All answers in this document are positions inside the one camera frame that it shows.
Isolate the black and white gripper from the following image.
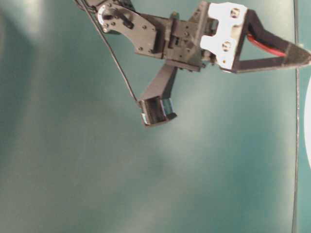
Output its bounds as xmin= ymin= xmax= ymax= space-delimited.
xmin=133 ymin=1 xmax=311 ymax=72

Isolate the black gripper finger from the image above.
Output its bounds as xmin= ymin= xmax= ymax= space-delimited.
xmin=232 ymin=52 xmax=311 ymax=73

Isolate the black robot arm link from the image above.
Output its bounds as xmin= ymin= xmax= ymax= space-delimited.
xmin=74 ymin=0 xmax=139 ymax=37

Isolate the white bowl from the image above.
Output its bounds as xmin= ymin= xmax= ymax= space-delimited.
xmin=304 ymin=80 xmax=311 ymax=167

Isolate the black thin cable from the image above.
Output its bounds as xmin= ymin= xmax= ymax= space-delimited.
xmin=72 ymin=0 xmax=141 ymax=104

